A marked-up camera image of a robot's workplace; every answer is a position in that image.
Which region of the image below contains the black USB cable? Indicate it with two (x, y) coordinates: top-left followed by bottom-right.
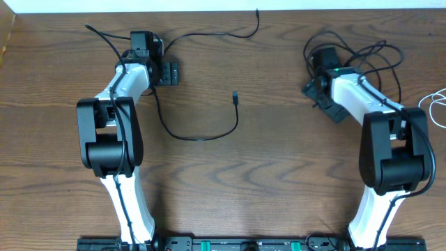
(302, 30), (405, 104)
(149, 8), (261, 142)

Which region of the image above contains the white USB cable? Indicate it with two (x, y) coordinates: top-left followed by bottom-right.
(417, 87), (446, 129)

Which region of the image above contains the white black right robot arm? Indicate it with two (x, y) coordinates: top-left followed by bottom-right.
(302, 45), (436, 250)

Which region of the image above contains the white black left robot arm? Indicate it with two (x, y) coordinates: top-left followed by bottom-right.
(77, 31), (167, 250)

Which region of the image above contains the black left camera cable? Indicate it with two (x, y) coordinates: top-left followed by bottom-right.
(84, 22), (140, 251)

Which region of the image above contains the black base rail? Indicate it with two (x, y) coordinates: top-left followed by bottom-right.
(76, 234), (427, 251)

